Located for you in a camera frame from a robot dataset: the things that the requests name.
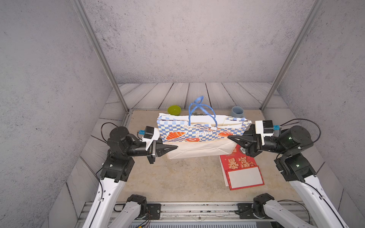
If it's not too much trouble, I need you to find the right frame post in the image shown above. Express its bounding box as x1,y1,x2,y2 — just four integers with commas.
260,0,325,111

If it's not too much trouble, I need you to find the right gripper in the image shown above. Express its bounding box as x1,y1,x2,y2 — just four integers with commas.
229,127,290,160

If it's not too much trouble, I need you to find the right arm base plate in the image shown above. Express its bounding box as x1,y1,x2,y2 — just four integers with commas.
236,203,256,219

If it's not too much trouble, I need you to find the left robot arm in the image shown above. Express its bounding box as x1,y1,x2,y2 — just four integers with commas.
83,126,178,228

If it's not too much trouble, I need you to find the left frame post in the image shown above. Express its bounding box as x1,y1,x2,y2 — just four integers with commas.
71,0,129,113

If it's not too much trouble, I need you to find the green plastic bowl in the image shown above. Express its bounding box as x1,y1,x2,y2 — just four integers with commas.
167,105,182,116

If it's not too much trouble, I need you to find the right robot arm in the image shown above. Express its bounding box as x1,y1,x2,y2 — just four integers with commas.
228,121,347,228

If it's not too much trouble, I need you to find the light blue mug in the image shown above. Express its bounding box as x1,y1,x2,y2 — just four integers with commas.
230,106,244,118

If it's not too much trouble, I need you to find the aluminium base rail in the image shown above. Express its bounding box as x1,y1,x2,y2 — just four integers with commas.
75,200,317,228

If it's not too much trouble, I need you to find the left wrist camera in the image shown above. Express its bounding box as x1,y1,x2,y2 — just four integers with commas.
137,126,160,151

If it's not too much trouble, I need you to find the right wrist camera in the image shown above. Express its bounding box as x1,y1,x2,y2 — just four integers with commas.
254,120,280,145

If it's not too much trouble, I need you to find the blue checkered paper bag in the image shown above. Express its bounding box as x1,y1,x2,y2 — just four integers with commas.
157,96,252,160

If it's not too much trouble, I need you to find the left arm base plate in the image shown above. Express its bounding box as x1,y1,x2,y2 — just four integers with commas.
142,203,162,220

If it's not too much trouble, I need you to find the red paper gift bag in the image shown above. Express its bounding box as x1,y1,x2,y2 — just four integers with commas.
220,145,264,191

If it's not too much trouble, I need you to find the frame post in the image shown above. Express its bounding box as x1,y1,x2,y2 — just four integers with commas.
260,0,325,111
71,0,129,113

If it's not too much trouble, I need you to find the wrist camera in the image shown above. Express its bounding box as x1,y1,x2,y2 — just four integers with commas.
254,120,280,145
137,126,160,151

